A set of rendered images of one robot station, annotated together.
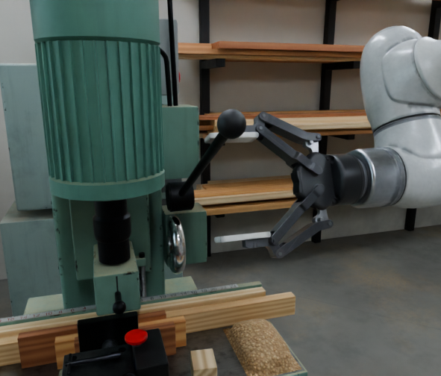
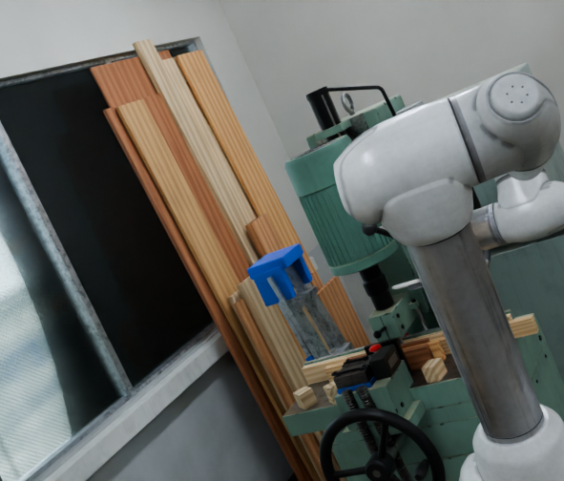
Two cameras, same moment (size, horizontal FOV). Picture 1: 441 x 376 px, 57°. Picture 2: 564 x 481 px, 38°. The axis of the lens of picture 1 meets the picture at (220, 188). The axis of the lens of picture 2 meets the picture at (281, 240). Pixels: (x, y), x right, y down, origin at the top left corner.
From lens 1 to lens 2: 1.47 m
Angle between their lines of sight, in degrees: 48
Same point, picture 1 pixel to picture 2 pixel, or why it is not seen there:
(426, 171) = (508, 219)
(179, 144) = not seen: hidden behind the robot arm
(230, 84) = not seen: outside the picture
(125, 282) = (386, 320)
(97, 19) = (312, 184)
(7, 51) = (402, 73)
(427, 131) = (511, 187)
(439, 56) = not seen: hidden behind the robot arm
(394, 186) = (489, 233)
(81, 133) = (327, 240)
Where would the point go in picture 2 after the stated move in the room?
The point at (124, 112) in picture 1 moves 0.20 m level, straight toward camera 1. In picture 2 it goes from (343, 223) to (304, 253)
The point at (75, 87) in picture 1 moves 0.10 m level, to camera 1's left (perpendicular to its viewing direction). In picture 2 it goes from (316, 218) to (289, 226)
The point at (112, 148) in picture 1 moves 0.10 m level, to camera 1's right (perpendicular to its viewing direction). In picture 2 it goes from (343, 244) to (373, 237)
